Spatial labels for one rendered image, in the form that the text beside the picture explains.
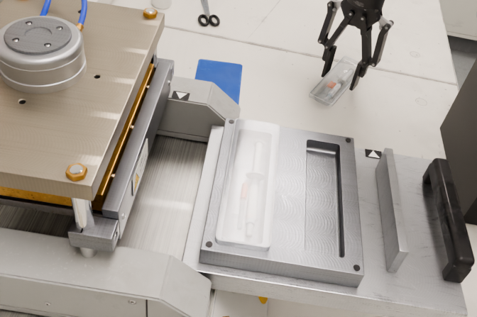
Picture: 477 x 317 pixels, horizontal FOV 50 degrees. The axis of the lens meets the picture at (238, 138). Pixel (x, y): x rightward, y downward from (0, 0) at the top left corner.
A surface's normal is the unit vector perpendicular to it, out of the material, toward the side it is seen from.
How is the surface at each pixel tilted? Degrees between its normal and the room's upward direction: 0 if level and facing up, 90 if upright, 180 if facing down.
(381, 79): 0
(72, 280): 0
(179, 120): 90
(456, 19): 90
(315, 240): 0
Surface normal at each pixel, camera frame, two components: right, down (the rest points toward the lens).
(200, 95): 0.11, -0.71
